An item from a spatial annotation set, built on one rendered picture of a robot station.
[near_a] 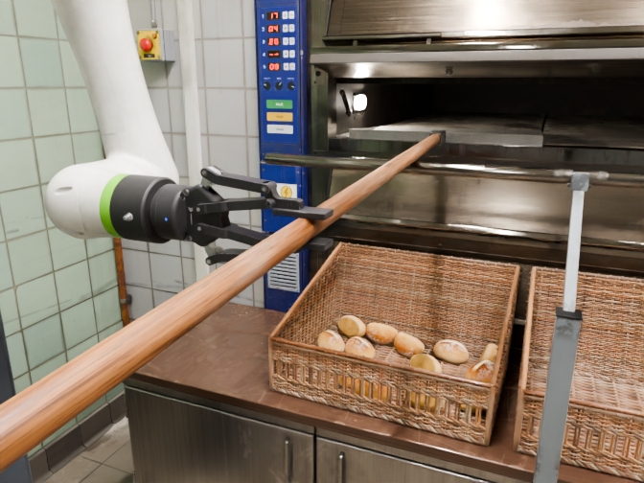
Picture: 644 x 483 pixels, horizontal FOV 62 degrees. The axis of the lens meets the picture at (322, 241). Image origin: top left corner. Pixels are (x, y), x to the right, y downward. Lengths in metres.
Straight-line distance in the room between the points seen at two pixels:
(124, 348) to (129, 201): 0.39
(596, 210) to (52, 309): 1.76
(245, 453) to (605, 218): 1.13
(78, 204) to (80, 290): 1.39
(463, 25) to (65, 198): 1.12
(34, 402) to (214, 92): 1.60
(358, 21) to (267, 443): 1.18
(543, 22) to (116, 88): 1.07
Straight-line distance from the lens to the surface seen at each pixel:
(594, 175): 1.20
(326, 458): 1.41
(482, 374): 1.47
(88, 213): 0.79
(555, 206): 1.60
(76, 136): 2.10
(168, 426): 1.64
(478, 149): 1.58
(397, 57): 1.46
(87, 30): 0.90
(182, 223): 0.73
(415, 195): 1.64
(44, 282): 2.06
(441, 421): 1.30
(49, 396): 0.35
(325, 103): 1.69
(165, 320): 0.41
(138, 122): 0.90
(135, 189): 0.75
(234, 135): 1.85
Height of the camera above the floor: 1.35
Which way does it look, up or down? 17 degrees down
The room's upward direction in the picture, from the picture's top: straight up
